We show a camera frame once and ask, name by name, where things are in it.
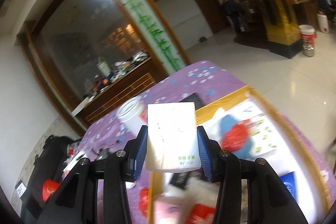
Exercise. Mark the black phone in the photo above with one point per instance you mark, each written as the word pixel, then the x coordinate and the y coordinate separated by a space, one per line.
pixel 195 100

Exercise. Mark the blue knitted towel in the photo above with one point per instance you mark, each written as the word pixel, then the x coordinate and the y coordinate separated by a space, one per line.
pixel 228 121

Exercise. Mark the wooden staircase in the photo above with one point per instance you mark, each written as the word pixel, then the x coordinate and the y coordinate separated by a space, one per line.
pixel 249 40

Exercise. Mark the metal kettle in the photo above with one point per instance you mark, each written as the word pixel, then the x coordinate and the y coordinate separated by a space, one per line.
pixel 308 51

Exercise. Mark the white humidifier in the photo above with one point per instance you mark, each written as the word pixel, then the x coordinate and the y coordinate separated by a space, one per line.
pixel 323 22

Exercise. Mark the red black packet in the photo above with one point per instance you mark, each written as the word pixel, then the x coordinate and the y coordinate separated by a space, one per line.
pixel 200 214

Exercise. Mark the white plastic jar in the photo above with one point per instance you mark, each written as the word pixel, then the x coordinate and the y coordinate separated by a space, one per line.
pixel 130 116

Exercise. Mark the pink white pack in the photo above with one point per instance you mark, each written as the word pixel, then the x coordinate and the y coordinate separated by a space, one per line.
pixel 168 208

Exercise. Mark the pile of assorted clutter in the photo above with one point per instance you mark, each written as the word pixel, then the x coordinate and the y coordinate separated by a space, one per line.
pixel 115 74

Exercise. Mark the red white bucket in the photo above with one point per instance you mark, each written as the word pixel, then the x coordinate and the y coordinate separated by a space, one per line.
pixel 307 35

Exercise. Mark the white notebook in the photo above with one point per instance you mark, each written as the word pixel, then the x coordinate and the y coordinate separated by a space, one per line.
pixel 73 161

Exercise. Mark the black cylindrical motor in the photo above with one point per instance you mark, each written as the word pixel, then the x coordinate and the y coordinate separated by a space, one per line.
pixel 105 153

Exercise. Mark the white plastic jug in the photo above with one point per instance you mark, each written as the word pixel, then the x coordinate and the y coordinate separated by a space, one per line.
pixel 103 69

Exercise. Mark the black bag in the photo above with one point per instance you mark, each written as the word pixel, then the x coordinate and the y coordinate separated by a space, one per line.
pixel 47 155

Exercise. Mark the lemon print tissue pack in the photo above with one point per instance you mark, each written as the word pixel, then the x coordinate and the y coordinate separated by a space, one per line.
pixel 265 134

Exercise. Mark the large glass panel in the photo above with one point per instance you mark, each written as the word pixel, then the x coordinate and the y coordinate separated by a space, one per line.
pixel 86 29

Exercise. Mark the yellow-edged white tray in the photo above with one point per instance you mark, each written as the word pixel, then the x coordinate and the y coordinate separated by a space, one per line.
pixel 228 103

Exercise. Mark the wooden door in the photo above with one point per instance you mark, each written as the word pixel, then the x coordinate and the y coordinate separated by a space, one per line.
pixel 207 8

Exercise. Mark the red gift box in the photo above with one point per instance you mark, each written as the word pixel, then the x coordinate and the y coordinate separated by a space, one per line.
pixel 51 190

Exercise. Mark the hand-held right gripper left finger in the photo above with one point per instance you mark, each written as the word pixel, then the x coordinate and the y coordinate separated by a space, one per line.
pixel 140 153

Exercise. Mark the bamboo painted panel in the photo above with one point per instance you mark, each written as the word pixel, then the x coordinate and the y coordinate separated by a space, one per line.
pixel 147 24

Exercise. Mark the blue tissue pack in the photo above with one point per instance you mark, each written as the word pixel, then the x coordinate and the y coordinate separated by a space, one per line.
pixel 288 184

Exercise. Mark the red foil packet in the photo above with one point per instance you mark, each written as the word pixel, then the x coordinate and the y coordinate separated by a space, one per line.
pixel 144 200

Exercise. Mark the wooden side cabinet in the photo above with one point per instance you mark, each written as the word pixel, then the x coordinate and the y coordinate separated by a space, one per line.
pixel 304 11

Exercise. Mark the white tissue pack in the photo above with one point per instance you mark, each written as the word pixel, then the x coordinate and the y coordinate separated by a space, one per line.
pixel 170 134

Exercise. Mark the pair of shoes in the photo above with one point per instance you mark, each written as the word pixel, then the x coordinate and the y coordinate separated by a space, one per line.
pixel 203 39

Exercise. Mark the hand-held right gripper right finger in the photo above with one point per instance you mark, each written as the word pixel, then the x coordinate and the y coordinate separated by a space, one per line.
pixel 206 158

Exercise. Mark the long red packet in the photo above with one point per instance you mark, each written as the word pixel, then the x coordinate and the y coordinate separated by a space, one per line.
pixel 236 137

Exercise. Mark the golden pillar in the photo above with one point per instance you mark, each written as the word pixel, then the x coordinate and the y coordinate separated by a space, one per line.
pixel 281 29

